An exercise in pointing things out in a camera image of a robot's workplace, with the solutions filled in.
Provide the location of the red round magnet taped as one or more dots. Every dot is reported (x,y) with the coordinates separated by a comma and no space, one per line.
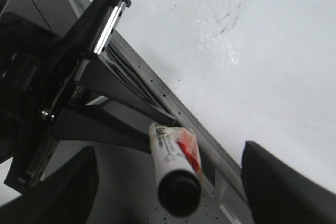
(188,143)

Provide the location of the grey metal whiteboard tray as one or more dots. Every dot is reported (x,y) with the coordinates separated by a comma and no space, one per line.
(227,191)

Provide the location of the white whiteboard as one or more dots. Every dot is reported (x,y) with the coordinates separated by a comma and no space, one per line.
(249,70)

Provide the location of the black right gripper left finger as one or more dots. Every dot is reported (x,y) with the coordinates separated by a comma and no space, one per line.
(66,196)

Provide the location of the white marker pen black tip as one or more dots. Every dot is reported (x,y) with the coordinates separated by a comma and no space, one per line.
(179,187)

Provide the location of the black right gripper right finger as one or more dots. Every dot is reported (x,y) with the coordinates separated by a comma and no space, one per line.
(277,193)

